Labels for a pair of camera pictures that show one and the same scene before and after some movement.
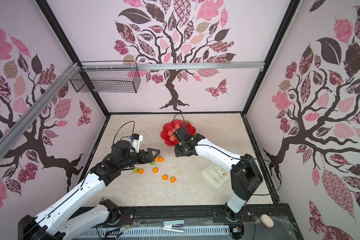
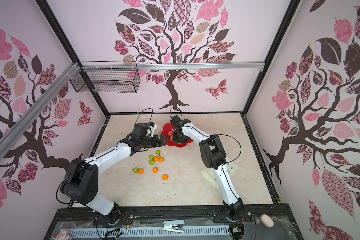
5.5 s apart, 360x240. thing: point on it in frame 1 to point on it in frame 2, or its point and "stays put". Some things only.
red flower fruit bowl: (169, 126) stays put
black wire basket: (126, 81) stays put
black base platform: (266, 222) stays put
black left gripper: (150, 159) to (156, 143)
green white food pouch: (215, 174) stays put
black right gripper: (177, 152) to (174, 136)
